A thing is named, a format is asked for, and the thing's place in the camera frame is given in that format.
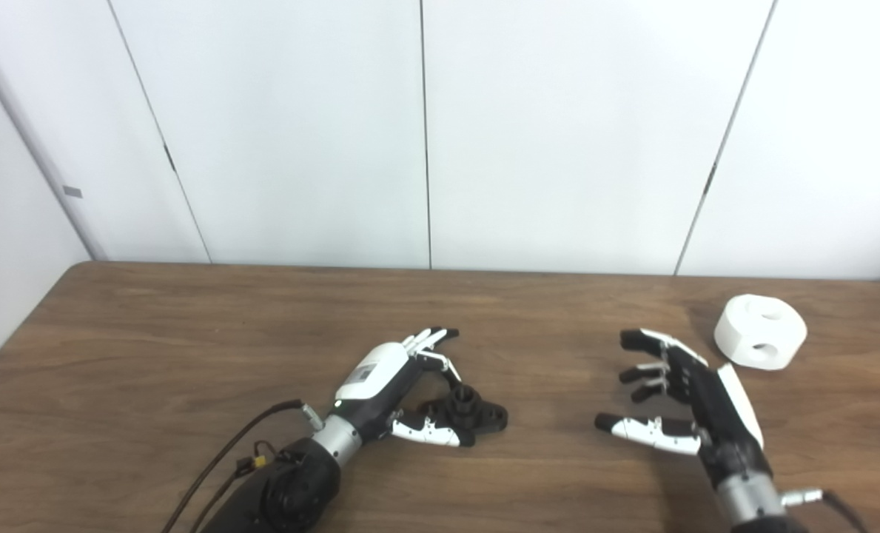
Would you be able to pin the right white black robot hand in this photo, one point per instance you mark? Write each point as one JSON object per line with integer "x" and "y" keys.
{"x": 721, "y": 414}

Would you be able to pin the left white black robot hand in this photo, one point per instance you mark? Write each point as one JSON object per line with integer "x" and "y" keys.
{"x": 377, "y": 377}

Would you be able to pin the black flanged holder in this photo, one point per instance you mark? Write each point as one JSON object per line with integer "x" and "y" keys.
{"x": 484, "y": 418}

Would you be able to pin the round white piece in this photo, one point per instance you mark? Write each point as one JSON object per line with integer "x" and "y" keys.
{"x": 736, "y": 333}

